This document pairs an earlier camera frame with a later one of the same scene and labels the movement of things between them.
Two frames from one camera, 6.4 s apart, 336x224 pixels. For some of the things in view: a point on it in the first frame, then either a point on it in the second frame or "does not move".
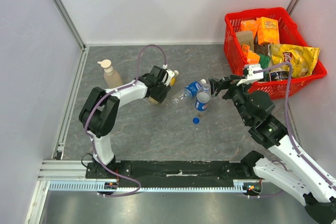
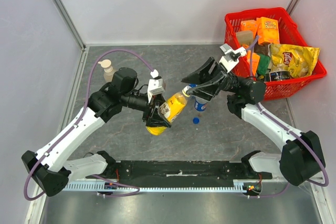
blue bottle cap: [196, 120] does not move
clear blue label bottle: [203, 98] does not move
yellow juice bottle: [151, 99] -> [170, 109]
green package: [264, 61] does not move
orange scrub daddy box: [268, 30] does not move
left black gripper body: [161, 92] -> [147, 112]
